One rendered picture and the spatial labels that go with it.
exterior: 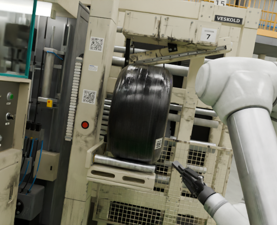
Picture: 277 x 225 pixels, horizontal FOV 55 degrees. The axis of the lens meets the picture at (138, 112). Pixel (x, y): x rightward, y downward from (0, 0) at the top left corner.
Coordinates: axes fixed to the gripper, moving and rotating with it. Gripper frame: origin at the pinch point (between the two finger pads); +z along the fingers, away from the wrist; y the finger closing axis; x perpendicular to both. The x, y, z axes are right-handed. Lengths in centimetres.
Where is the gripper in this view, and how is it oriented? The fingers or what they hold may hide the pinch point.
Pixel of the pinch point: (178, 167)
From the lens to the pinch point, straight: 126.5
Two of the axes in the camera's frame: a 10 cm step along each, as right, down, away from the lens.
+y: -0.8, 8.2, 5.7
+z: -5.4, -5.2, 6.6
